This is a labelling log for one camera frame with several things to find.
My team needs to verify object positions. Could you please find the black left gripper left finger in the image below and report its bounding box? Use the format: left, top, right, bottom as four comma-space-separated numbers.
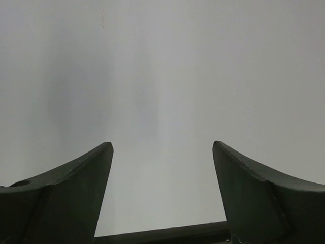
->
1, 142, 113, 243

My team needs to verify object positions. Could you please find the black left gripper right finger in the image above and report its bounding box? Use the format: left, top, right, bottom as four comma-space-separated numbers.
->
212, 141, 324, 243

